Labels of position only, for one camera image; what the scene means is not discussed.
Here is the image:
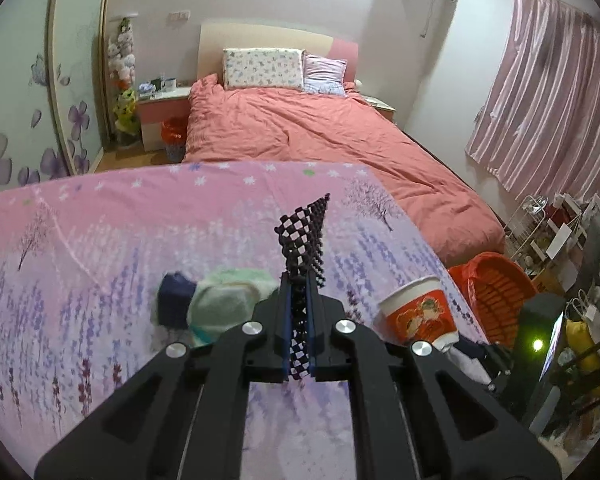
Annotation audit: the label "cream nightstand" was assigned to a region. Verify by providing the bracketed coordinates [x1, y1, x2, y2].
[362, 94, 397, 123]

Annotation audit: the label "yellow bag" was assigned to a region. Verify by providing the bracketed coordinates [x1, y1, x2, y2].
[565, 317, 600, 376]

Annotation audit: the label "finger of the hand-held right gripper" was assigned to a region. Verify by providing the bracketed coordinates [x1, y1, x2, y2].
[457, 341, 514, 395]

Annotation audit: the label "bed with salmon duvet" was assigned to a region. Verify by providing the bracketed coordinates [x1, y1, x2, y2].
[182, 74, 506, 268]

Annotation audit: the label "cream and pink headboard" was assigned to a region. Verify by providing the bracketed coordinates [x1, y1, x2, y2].
[199, 22, 359, 92]

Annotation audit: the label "black white checkered cloth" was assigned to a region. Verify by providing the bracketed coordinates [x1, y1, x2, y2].
[275, 192, 331, 381]

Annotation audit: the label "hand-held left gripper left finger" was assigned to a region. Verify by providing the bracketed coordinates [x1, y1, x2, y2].
[34, 272, 292, 480]

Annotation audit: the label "pale green cloth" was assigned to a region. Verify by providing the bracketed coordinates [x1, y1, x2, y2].
[187, 267, 281, 348]

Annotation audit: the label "pink striped curtain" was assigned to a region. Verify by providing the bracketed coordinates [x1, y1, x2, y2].
[465, 0, 600, 206]

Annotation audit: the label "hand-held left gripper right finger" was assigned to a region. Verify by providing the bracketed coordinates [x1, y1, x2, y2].
[307, 272, 564, 480]

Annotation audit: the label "pink striped pillow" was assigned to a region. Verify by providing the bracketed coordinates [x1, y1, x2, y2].
[302, 54, 348, 97]

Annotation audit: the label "lavender print pink tablecloth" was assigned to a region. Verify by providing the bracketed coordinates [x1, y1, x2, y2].
[0, 160, 491, 480]

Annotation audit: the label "floral print pillow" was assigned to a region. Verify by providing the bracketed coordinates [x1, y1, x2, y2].
[222, 47, 306, 92]

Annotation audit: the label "flower print wardrobe doors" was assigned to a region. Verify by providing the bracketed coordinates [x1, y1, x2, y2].
[0, 0, 113, 196]

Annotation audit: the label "small bin with red bag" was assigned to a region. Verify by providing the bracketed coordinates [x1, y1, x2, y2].
[161, 117, 187, 161]

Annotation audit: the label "plush toy stack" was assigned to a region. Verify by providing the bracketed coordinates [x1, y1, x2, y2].
[105, 16, 140, 148]

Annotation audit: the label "orange plastic basket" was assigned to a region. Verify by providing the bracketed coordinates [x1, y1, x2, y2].
[447, 251, 538, 348]

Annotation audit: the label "dark blue cloth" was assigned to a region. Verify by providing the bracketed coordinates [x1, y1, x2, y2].
[152, 272, 198, 331]

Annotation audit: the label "white wire rack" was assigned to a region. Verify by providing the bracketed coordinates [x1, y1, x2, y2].
[505, 195, 548, 273]

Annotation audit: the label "red plastic bag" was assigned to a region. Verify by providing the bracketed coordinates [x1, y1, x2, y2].
[447, 255, 491, 323]

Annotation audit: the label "red printed paper cup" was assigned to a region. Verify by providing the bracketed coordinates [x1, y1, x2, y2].
[376, 275, 460, 353]

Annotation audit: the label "pink white nightstand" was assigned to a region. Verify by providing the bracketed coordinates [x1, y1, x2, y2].
[136, 85, 193, 152]

